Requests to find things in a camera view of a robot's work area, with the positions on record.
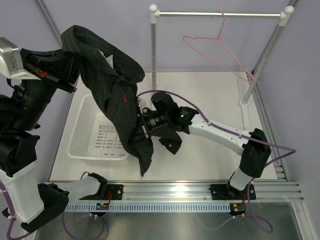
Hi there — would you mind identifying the aluminium frame post right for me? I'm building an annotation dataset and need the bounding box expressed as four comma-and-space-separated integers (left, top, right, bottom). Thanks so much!
250, 0, 300, 88

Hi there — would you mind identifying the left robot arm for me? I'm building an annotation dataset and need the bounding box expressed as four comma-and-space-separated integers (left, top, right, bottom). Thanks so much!
0, 47, 108, 233

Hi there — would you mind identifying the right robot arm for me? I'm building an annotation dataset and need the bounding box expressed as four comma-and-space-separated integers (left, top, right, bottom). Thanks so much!
130, 90, 271, 200

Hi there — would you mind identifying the black pinstriped shirt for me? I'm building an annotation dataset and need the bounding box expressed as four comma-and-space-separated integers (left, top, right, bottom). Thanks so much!
60, 24, 183, 178

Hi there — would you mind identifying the silver clothes rack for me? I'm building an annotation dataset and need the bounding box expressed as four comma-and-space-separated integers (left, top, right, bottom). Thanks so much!
148, 4, 295, 108

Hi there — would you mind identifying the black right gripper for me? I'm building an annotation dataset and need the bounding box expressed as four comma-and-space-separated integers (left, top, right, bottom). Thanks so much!
129, 111, 171, 145

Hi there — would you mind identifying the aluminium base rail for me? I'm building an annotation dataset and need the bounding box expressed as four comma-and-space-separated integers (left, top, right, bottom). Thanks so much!
59, 181, 305, 202

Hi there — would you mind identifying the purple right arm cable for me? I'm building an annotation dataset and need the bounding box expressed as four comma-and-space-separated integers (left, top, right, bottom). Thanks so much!
136, 89, 297, 235

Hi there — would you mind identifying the aluminium frame post left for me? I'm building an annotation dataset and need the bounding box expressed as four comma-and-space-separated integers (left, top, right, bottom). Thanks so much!
34, 0, 62, 47

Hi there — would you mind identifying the white slotted cable duct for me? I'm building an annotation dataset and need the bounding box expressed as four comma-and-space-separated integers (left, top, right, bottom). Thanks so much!
65, 202, 231, 213

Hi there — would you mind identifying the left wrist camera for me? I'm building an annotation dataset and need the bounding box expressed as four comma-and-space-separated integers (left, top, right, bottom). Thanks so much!
0, 37, 40, 80

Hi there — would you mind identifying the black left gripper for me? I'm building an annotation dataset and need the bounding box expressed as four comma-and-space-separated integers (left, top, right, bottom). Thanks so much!
8, 42, 87, 131

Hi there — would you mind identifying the aluminium frame post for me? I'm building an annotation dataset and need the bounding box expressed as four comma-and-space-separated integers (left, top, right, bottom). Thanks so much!
34, 0, 62, 47
250, 0, 300, 88

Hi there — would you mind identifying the white plastic basket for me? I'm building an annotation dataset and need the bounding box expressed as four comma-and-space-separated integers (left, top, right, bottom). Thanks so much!
66, 94, 129, 167

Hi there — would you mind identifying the pink wire hanger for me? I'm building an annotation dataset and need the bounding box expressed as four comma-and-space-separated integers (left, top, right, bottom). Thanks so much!
182, 10, 257, 86

